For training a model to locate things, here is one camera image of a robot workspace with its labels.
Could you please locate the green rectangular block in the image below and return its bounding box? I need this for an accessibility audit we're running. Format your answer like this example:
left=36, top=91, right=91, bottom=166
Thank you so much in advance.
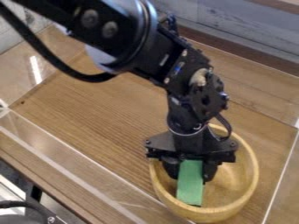
left=176, top=160, right=203, bottom=207

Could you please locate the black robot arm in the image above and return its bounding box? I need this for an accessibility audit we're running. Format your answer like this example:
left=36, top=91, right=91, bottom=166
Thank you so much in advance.
left=0, top=0, right=237, bottom=181

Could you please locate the brown wooden bowl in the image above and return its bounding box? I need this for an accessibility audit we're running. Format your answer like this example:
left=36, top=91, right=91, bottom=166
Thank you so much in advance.
left=148, top=123, right=259, bottom=224

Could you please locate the black cable bottom left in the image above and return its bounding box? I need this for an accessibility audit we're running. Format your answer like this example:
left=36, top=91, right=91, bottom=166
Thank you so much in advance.
left=0, top=199, right=52, bottom=224

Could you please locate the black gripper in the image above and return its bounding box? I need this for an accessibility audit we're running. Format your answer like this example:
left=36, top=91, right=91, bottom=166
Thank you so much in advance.
left=144, top=122, right=239, bottom=182

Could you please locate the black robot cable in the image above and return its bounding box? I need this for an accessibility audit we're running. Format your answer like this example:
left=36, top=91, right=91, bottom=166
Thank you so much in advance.
left=0, top=3, right=117, bottom=84

